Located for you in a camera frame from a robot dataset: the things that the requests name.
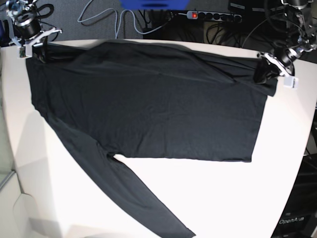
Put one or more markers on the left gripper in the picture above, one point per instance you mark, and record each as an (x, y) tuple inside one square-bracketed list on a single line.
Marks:
[(274, 64)]

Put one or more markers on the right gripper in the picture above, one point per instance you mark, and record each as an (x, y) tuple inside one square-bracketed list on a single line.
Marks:
[(37, 46)]

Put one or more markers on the dark long-sleeve T-shirt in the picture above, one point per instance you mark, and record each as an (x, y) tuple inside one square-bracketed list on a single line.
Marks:
[(148, 101)]

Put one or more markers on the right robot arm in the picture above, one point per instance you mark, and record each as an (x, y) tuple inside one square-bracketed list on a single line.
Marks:
[(28, 31)]

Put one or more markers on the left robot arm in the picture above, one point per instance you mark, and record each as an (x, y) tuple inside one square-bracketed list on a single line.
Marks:
[(297, 23)]

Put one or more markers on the blue plastic bin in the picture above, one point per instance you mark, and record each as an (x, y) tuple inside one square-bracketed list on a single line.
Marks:
[(154, 4)]

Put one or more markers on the glass side panel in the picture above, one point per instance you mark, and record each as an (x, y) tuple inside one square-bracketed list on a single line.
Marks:
[(6, 153)]

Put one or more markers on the black OpenArm control box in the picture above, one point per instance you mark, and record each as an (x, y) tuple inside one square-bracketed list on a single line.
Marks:
[(299, 217)]

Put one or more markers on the grey power strip red switch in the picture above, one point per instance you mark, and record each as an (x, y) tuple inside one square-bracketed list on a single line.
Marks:
[(213, 16)]

